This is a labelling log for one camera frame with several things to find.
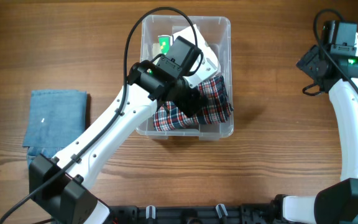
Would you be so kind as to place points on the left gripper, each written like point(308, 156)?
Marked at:
point(185, 104)

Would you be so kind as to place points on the blue denim jeans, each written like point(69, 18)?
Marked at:
point(56, 119)

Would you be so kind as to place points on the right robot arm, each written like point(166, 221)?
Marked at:
point(337, 76)

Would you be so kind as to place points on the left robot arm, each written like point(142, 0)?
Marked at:
point(61, 184)

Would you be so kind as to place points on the red plaid shirt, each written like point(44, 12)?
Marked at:
point(217, 110)

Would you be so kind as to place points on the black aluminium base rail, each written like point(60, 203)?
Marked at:
point(243, 214)

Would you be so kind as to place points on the white printed t-shirt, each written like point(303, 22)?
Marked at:
point(207, 59)

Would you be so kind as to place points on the clear plastic storage bin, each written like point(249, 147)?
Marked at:
point(217, 34)

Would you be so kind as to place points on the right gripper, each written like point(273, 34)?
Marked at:
point(307, 61)

